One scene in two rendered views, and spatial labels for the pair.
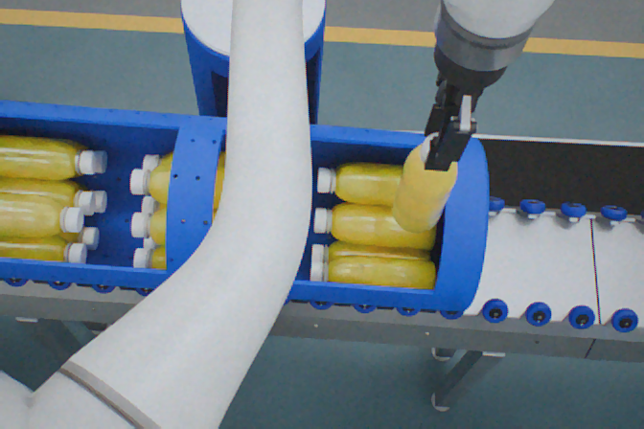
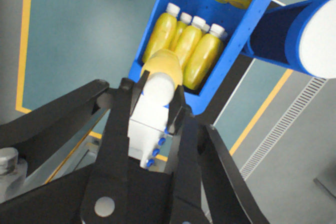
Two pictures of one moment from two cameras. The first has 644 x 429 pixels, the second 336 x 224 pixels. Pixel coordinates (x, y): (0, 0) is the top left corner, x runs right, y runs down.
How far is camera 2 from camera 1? 0.82 m
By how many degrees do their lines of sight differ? 26
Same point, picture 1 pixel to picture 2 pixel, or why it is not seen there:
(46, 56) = not seen: outside the picture
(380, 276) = (157, 39)
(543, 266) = (153, 109)
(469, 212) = not seen: hidden behind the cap
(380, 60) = (264, 91)
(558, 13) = (249, 144)
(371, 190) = (199, 51)
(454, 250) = not seen: hidden behind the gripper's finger
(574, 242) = (158, 123)
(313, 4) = (317, 69)
